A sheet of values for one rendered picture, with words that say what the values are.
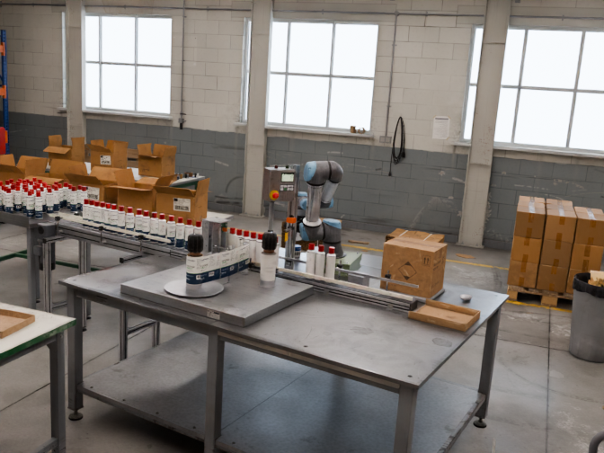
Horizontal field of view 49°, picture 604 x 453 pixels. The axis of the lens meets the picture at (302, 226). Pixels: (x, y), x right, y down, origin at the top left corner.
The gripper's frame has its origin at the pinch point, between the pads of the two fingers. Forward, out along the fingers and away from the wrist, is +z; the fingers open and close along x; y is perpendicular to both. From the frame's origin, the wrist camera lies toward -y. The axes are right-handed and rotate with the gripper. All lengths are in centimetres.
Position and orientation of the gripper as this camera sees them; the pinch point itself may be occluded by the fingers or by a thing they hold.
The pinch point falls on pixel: (296, 244)
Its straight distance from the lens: 448.6
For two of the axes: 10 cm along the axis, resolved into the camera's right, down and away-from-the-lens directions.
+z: -0.6, 9.8, 2.1
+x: 2.6, -1.9, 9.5
